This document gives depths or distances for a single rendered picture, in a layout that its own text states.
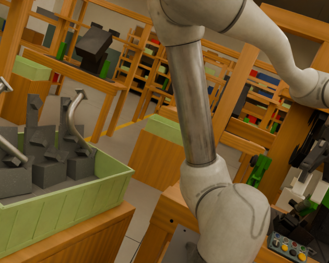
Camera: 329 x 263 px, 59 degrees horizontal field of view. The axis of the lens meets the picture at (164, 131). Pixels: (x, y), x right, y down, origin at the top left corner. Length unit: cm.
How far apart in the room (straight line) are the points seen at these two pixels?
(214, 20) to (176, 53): 18
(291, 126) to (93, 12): 1151
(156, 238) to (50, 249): 55
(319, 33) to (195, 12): 126
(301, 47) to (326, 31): 995
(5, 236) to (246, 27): 78
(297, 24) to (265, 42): 111
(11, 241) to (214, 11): 77
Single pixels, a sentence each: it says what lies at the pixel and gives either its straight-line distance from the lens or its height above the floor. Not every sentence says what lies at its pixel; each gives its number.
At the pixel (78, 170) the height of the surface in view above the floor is 89.
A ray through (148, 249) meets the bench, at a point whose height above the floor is 63.
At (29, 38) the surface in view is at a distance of 662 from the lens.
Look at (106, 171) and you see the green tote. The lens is 135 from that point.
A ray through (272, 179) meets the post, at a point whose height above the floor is 104.
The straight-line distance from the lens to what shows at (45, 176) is 115.
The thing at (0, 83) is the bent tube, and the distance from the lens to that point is 108.
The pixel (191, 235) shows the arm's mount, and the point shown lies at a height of 92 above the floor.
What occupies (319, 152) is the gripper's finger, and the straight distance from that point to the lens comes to 89.
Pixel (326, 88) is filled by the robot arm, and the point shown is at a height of 153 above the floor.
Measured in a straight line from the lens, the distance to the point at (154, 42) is 1114.
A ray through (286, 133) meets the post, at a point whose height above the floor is 132.
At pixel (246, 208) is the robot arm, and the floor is 116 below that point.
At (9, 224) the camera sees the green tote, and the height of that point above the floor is 90.
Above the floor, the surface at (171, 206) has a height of 87.
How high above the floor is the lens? 142
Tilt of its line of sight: 12 degrees down
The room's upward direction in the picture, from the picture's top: 22 degrees clockwise
